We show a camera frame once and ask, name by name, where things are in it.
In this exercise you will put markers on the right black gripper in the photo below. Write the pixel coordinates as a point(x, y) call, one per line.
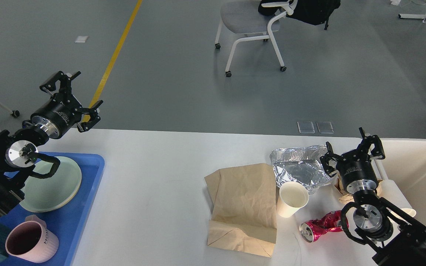
point(356, 172)

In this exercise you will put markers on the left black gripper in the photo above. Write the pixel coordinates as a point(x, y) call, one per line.
point(60, 113)

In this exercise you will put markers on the green plate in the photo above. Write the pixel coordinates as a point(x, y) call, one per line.
point(44, 195)

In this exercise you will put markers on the pink ribbed mug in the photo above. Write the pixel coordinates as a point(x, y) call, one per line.
point(32, 241)

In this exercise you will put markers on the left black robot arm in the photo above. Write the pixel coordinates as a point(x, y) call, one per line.
point(19, 159)

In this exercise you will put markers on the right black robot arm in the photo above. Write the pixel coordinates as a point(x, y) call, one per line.
point(397, 238)

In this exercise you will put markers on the crumpled brown napkin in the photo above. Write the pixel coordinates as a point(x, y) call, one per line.
point(344, 197)

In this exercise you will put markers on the crumpled aluminium foil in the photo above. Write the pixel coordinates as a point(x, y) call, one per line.
point(301, 165)

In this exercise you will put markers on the white plastic bin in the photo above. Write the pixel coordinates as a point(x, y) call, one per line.
point(405, 163)

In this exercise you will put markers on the white paper cup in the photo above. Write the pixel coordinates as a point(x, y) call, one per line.
point(292, 197)

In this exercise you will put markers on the crushed red can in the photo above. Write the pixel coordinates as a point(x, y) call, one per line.
point(313, 229)

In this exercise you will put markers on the pink plate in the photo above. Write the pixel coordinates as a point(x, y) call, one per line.
point(70, 201)

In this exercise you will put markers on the brown paper bag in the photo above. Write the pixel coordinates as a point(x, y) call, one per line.
point(244, 217)

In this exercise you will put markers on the blue plastic tray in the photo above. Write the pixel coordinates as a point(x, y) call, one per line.
point(68, 222)

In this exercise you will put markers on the black backpack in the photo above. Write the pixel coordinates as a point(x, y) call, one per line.
point(313, 12)

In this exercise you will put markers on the grey white office chair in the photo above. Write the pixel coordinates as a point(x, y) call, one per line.
point(242, 18)

